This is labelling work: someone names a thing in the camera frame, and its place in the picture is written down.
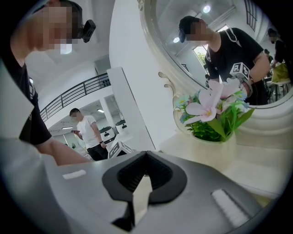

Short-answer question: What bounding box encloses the person's left forearm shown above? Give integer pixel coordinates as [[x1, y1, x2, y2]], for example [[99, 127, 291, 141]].
[[38, 137, 92, 166]]

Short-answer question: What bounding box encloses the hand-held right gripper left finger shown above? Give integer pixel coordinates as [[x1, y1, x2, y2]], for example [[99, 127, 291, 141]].
[[42, 150, 147, 234]]

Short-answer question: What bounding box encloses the black balcony railing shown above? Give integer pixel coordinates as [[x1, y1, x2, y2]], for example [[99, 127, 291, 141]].
[[39, 72, 112, 122]]

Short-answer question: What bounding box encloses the pink artificial flower bouquet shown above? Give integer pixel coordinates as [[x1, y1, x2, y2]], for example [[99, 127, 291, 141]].
[[173, 78, 256, 143]]

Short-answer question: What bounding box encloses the white wheeled robot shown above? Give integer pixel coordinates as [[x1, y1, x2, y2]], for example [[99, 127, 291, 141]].
[[99, 126, 117, 145], [115, 119, 129, 134]]

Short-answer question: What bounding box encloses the cream dressing table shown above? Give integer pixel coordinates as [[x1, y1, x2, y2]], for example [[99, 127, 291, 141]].
[[158, 134, 285, 203]]

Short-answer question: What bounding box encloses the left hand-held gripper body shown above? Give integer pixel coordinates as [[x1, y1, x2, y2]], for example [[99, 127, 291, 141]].
[[108, 140, 136, 159]]

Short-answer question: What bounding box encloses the person's black t-shirt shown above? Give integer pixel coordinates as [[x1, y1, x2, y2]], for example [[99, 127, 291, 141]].
[[1, 49, 53, 146]]

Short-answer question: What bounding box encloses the cream round vase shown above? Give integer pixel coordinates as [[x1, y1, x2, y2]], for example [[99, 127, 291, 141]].
[[190, 130, 237, 171]]

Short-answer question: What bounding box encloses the oval cream framed mirror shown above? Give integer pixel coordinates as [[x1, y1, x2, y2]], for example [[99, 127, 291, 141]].
[[136, 0, 293, 148]]

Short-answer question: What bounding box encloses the black head-mounted camera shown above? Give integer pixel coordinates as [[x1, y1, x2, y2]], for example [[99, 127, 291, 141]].
[[80, 19, 97, 43]]

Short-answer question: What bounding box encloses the person's head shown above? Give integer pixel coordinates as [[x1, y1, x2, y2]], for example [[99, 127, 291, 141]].
[[10, 0, 83, 63]]

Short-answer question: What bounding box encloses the white partition pillar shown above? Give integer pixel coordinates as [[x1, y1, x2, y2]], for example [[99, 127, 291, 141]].
[[107, 66, 157, 152]]

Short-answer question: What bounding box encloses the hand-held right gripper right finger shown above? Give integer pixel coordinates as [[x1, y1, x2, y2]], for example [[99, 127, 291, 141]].
[[134, 150, 264, 234]]

